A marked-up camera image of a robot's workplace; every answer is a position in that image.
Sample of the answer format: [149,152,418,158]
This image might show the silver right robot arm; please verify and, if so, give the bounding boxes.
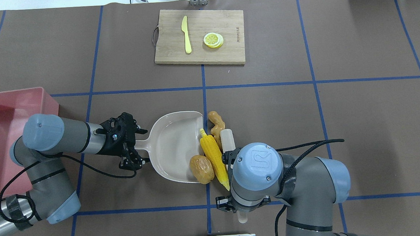
[216,139,369,236]

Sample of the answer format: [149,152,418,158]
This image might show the yellow lemon slices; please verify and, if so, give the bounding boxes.
[203,32,224,48]

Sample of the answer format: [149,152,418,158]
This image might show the tan toy ginger root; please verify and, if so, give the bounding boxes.
[208,111,225,151]

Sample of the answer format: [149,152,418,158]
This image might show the pink plastic bin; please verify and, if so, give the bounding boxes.
[0,87,59,191]

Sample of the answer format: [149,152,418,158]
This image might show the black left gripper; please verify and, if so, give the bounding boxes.
[95,112,150,171]

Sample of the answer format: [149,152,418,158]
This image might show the beige hand brush black bristles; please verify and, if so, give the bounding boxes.
[220,129,248,224]

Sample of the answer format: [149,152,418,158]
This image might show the brown toy potato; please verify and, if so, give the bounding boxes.
[189,155,215,185]

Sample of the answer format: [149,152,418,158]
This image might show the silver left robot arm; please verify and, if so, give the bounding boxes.
[0,112,150,236]

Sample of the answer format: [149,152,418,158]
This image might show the yellow toy corn cob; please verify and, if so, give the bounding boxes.
[200,129,230,191]

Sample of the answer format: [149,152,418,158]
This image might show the yellow plastic knife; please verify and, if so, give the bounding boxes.
[181,16,192,54]

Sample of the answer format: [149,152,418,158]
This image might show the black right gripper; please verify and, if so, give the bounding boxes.
[216,149,271,213]

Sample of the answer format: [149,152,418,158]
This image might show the beige plastic dustpan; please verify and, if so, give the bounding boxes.
[135,111,203,184]

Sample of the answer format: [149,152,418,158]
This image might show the bamboo cutting board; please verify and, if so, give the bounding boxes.
[154,9,246,65]

